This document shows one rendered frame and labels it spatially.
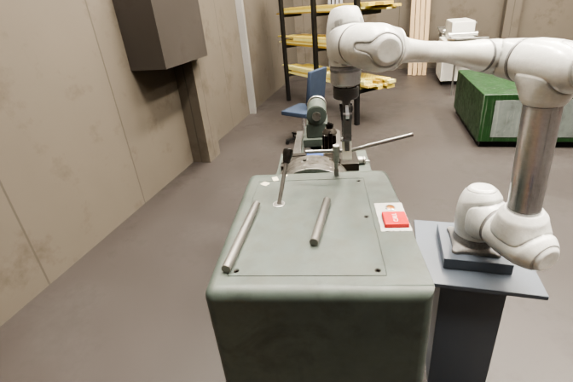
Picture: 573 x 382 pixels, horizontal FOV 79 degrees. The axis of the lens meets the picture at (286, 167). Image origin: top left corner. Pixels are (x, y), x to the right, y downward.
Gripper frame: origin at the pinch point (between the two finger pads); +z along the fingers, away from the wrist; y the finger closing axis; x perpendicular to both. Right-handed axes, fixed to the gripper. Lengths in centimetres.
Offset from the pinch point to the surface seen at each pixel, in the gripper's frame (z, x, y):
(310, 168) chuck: 11.8, 12.3, 11.3
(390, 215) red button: 8.8, -9.6, -25.4
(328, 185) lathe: 10.0, 6.2, -5.7
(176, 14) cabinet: -43, 147, 262
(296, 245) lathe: 9.9, 14.7, -35.7
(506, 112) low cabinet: 92, -202, 305
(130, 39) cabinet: -25, 184, 230
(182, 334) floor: 135, 99, 40
